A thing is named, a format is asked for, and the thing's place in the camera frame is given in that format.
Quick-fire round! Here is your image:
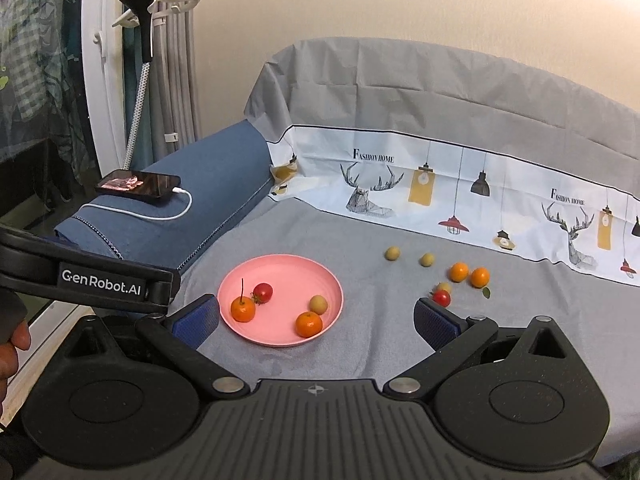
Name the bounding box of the small orange on plate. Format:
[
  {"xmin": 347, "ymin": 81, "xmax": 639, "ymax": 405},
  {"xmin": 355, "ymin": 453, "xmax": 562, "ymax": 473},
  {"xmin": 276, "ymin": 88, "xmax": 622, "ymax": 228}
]
[{"xmin": 294, "ymin": 311, "xmax": 323, "ymax": 338}]

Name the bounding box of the red cherry tomato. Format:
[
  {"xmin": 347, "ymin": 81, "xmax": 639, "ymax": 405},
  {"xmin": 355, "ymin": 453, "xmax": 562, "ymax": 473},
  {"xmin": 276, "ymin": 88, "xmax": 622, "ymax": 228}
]
[
  {"xmin": 252, "ymin": 283, "xmax": 273, "ymax": 304},
  {"xmin": 432, "ymin": 289, "xmax": 451, "ymax": 308}
]

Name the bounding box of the small orange of pair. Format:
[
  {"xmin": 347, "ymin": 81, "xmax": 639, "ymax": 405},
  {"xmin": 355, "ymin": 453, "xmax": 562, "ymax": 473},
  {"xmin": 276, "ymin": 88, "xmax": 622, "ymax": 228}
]
[
  {"xmin": 448, "ymin": 261, "xmax": 469, "ymax": 283},
  {"xmin": 469, "ymin": 266, "xmax": 490, "ymax": 289}
]

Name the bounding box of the blue sofa armrest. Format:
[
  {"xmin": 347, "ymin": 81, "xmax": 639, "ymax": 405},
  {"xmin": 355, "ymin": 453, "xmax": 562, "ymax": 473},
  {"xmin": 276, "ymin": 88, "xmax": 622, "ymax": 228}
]
[{"xmin": 55, "ymin": 120, "xmax": 272, "ymax": 273}]

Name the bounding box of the white round frame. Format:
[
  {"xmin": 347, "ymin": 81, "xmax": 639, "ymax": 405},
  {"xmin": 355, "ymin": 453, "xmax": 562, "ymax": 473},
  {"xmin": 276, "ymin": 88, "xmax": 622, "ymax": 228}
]
[{"xmin": 81, "ymin": 0, "xmax": 126, "ymax": 174}]

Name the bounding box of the yellow-green fruit near tomatoes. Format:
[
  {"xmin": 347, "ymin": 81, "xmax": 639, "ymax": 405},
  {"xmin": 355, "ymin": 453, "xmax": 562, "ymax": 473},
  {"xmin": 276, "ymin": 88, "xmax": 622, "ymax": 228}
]
[{"xmin": 434, "ymin": 282, "xmax": 451, "ymax": 294}]

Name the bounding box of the white charging cable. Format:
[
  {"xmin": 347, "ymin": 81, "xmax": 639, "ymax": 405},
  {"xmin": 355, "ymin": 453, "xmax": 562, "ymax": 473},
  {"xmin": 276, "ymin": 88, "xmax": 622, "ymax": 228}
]
[{"xmin": 79, "ymin": 185, "xmax": 194, "ymax": 222}]

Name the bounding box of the yellow-green fruit with leaf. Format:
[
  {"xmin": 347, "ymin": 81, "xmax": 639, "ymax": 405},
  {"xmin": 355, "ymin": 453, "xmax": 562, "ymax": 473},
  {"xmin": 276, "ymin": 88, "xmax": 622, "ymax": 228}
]
[{"xmin": 308, "ymin": 295, "xmax": 329, "ymax": 315}]

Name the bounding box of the black smartphone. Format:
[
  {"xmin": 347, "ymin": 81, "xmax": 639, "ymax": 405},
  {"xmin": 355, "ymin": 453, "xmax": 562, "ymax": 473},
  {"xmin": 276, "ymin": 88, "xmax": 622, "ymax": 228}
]
[{"xmin": 96, "ymin": 169, "xmax": 181, "ymax": 204}]

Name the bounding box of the green checked cloth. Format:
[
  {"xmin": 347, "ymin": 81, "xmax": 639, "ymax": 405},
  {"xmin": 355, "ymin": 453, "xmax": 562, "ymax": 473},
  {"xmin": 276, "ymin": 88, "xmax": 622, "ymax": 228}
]
[{"xmin": 1, "ymin": 0, "xmax": 67, "ymax": 122}]

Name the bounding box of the small orange right of pair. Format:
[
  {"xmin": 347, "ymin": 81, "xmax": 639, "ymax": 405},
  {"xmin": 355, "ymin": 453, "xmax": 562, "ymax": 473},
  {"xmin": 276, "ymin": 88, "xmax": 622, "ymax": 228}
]
[{"xmin": 469, "ymin": 266, "xmax": 490, "ymax": 289}]

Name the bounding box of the pink round plate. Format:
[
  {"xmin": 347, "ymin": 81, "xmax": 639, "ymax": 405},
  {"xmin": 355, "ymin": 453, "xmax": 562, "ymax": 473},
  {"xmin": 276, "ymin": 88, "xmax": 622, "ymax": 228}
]
[{"xmin": 217, "ymin": 255, "xmax": 344, "ymax": 347}]

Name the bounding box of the left hand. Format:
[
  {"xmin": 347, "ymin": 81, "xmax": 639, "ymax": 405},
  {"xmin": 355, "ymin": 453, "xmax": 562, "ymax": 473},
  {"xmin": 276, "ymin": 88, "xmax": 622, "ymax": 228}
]
[{"xmin": 0, "ymin": 321, "xmax": 32, "ymax": 403}]

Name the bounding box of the grey printed sofa cover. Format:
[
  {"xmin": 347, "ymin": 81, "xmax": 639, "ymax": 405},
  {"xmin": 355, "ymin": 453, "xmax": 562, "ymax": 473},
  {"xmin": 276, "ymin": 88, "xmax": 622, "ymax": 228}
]
[{"xmin": 181, "ymin": 38, "xmax": 639, "ymax": 463}]

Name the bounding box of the white clip hanger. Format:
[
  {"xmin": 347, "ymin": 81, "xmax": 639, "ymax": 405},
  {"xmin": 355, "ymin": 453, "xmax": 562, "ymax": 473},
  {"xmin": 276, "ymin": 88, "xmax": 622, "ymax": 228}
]
[{"xmin": 112, "ymin": 0, "xmax": 202, "ymax": 28}]

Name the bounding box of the yellow-green fruit far left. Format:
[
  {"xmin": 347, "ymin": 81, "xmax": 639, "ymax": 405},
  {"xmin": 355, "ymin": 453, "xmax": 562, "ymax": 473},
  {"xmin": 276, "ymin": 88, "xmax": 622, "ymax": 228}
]
[{"xmin": 384, "ymin": 246, "xmax": 401, "ymax": 261}]

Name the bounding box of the orange with long stem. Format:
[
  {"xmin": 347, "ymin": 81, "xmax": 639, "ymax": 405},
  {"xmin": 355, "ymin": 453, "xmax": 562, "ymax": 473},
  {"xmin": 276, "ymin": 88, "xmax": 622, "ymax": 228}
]
[{"xmin": 230, "ymin": 280, "xmax": 256, "ymax": 323}]

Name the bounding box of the small orange left of pair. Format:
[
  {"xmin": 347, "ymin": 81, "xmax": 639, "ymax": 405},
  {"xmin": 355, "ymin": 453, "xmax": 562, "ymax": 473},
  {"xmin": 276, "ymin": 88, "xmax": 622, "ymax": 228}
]
[{"xmin": 448, "ymin": 261, "xmax": 469, "ymax": 283}]

